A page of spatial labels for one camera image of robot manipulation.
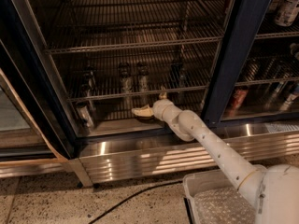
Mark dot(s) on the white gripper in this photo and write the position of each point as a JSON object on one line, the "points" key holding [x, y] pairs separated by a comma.
{"points": [[160, 108]]}

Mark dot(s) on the silver 7up can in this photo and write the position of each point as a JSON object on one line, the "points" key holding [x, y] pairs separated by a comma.
{"points": [[143, 77]]}

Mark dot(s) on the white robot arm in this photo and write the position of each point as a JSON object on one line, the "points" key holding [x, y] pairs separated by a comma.
{"points": [[273, 192]]}

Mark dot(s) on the can left of centre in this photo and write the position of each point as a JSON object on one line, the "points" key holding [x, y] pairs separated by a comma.
{"points": [[126, 77]]}

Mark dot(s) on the silver can bottom left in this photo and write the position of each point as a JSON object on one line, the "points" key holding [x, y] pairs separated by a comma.
{"points": [[84, 114]]}

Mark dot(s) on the dark can at left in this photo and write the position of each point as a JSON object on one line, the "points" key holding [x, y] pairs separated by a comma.
{"points": [[88, 86]]}

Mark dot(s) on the red soda can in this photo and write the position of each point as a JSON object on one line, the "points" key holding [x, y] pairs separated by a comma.
{"points": [[238, 96]]}

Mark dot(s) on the open glass fridge door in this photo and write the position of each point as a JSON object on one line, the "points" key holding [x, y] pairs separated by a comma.
{"points": [[37, 129]]}

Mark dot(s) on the stainless steel fridge base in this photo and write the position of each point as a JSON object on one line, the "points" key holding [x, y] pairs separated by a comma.
{"points": [[134, 155]]}

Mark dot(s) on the blue white can right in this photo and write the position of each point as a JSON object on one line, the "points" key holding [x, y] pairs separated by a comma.
{"points": [[293, 94]]}

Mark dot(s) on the white can upper right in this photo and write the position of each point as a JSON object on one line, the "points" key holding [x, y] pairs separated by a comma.
{"points": [[287, 12]]}

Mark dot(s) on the clear plastic bin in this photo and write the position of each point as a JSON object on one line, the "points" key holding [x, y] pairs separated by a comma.
{"points": [[199, 182]]}

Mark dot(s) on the bubble wrap sheet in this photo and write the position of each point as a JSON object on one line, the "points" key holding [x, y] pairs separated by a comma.
{"points": [[223, 206]]}

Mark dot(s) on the lower wire fridge shelf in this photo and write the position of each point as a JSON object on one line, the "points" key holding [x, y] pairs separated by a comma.
{"points": [[169, 72]]}

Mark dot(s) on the wire fridge shelf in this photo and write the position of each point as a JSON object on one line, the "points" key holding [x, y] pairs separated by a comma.
{"points": [[98, 25], [169, 72]]}

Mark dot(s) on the right compartment wire shelf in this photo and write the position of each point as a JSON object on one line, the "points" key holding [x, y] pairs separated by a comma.
{"points": [[271, 62]]}

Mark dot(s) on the upper wire fridge shelf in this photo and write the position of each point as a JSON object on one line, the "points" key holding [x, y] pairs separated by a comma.
{"points": [[98, 25]]}

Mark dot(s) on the dark blue fridge door frame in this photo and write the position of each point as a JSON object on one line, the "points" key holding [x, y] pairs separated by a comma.
{"points": [[244, 23]]}

